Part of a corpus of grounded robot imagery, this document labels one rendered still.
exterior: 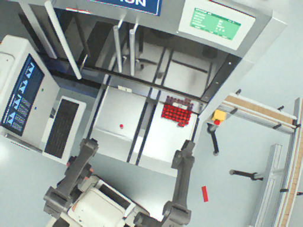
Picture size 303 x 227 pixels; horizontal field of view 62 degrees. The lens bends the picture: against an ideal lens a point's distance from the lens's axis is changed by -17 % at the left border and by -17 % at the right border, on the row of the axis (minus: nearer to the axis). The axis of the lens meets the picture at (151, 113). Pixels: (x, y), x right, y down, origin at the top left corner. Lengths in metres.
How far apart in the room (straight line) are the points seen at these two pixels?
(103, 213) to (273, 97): 2.37
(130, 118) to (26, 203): 1.55
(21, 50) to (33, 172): 1.70
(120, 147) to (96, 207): 0.61
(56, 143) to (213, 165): 1.51
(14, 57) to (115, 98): 0.82
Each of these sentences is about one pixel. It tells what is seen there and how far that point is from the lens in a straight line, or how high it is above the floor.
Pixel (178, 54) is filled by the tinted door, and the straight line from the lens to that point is 1.21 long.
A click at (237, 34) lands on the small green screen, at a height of 1.96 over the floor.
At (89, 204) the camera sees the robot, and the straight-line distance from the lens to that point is 1.35.
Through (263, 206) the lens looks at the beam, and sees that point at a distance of 2.40.
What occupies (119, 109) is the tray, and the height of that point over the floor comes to 0.88.
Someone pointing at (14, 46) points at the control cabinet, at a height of 1.55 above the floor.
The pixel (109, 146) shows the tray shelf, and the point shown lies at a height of 0.88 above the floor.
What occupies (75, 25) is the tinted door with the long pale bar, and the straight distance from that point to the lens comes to 1.28.
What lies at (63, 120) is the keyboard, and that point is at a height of 0.83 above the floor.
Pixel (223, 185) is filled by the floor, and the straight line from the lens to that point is 2.83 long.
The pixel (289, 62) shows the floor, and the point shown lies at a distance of 3.52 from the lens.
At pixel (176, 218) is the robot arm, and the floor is 1.63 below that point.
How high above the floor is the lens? 2.71
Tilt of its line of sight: 75 degrees down
